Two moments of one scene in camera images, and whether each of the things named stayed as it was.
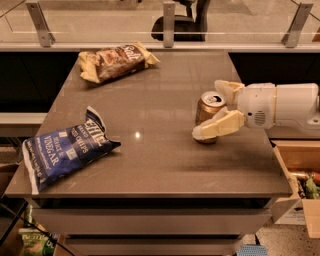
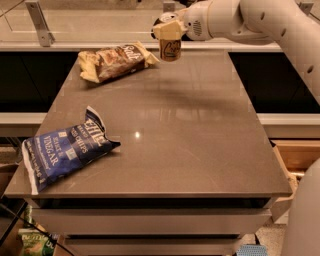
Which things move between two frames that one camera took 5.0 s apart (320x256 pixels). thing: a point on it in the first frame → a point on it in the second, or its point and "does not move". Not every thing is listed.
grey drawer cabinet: [152, 226] does not move
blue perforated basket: [253, 250] does not move
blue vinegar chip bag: [52, 154] does not move
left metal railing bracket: [45, 36] does not move
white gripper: [258, 104] → [196, 20]
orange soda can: [209, 103] → [170, 50]
